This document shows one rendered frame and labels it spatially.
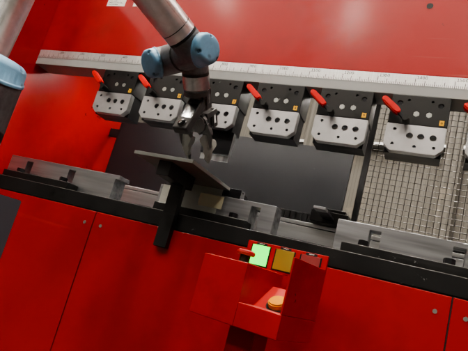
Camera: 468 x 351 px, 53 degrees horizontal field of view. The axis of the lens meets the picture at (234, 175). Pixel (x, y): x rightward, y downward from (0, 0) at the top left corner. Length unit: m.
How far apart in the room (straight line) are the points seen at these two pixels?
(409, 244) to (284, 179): 0.79
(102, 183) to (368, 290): 0.93
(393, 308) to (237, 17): 1.03
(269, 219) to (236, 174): 0.69
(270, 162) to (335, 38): 0.67
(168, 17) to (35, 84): 1.05
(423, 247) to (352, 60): 0.57
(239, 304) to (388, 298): 0.37
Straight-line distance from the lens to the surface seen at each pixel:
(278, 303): 0.95
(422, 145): 1.32
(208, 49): 1.12
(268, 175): 1.95
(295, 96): 1.43
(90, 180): 1.66
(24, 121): 2.02
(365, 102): 1.38
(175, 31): 1.11
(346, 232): 1.29
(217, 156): 1.48
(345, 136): 1.35
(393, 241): 1.27
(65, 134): 2.18
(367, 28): 1.50
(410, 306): 1.13
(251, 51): 1.56
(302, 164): 1.93
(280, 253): 1.06
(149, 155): 1.25
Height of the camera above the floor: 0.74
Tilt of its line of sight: 12 degrees up
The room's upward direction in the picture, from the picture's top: 15 degrees clockwise
